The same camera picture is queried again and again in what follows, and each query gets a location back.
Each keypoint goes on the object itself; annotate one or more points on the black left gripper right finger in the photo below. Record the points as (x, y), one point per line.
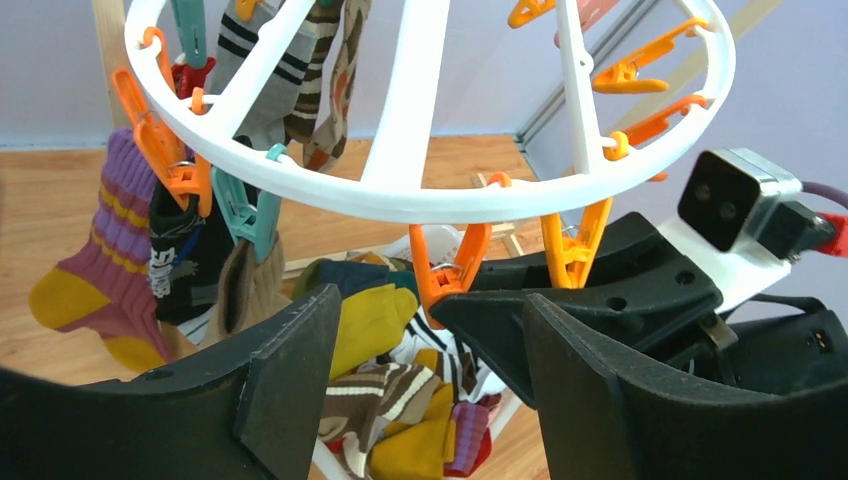
(607, 411)

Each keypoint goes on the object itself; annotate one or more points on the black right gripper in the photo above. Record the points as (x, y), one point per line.
(644, 293)

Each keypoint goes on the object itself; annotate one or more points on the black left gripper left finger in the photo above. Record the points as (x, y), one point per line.
(247, 407)

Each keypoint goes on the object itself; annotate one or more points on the brown white striped sock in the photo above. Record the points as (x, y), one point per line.
(359, 406)

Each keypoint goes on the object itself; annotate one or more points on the tan brown sock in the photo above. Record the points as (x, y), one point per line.
(249, 292)

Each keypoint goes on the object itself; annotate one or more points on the white round clip hanger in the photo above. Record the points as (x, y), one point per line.
(390, 188)

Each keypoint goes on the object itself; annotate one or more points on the purple sock in basket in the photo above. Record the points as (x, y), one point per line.
(471, 440)

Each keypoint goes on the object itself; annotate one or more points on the mustard yellow sock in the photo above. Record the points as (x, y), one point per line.
(372, 322)

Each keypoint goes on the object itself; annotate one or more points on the purple maroon mustard hanging sock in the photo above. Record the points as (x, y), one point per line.
(104, 287)

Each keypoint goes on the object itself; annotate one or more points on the white sock basket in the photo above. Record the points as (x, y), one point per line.
(440, 243)

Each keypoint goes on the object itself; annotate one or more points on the argyle brown hanging sock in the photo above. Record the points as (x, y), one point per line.
(319, 117)

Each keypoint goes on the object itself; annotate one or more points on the black white striped hanging sock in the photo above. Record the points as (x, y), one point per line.
(264, 124)

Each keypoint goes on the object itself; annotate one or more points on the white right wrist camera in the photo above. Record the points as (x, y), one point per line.
(740, 220)

